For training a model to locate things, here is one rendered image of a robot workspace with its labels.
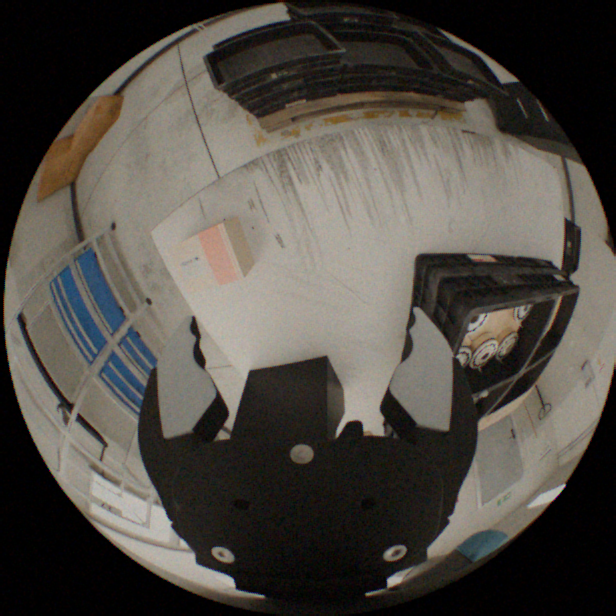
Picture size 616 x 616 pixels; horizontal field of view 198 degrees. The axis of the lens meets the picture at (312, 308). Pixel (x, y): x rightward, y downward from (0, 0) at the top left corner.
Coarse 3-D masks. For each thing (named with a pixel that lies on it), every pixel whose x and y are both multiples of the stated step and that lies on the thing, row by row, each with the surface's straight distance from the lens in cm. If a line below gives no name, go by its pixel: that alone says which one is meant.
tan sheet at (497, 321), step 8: (496, 312) 55; (504, 312) 58; (488, 320) 55; (496, 320) 58; (504, 320) 61; (512, 320) 65; (480, 328) 54; (488, 328) 57; (496, 328) 60; (504, 328) 64; (472, 336) 54; (496, 336) 63
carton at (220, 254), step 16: (224, 224) 39; (240, 224) 46; (192, 240) 43; (208, 240) 41; (224, 240) 40; (240, 240) 43; (176, 256) 47; (192, 256) 45; (208, 256) 42; (224, 256) 41; (240, 256) 42; (192, 272) 46; (208, 272) 44; (224, 272) 42; (240, 272) 41; (192, 288) 48; (208, 288) 46
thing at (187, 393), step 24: (192, 336) 11; (168, 360) 10; (192, 360) 9; (168, 384) 9; (192, 384) 8; (168, 408) 8; (192, 408) 8; (216, 408) 8; (168, 432) 8; (192, 432) 8; (216, 432) 8
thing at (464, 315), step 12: (552, 288) 62; (468, 300) 33; (480, 300) 34; (492, 300) 36; (504, 300) 38; (516, 300) 40; (528, 300) 44; (540, 300) 50; (468, 312) 31; (480, 312) 33; (492, 312) 35; (456, 324) 34; (468, 324) 33; (456, 336) 34; (540, 336) 67; (456, 348) 35; (528, 360) 72
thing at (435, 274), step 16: (416, 256) 48; (432, 256) 49; (448, 256) 52; (464, 256) 54; (496, 256) 64; (512, 256) 71; (416, 272) 49; (432, 272) 40; (448, 272) 40; (464, 272) 42; (480, 272) 45; (496, 272) 49; (512, 272) 55; (528, 272) 62; (416, 288) 51; (432, 288) 40; (416, 304) 51; (432, 304) 41
